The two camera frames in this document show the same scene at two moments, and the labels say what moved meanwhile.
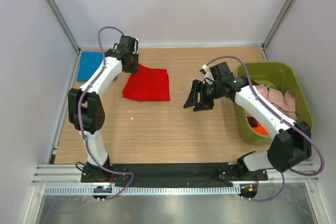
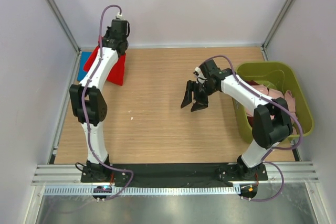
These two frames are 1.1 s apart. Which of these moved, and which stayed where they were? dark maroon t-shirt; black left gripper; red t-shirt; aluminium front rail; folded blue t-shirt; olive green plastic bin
Moved: black left gripper; red t-shirt
Stayed: aluminium front rail; dark maroon t-shirt; olive green plastic bin; folded blue t-shirt
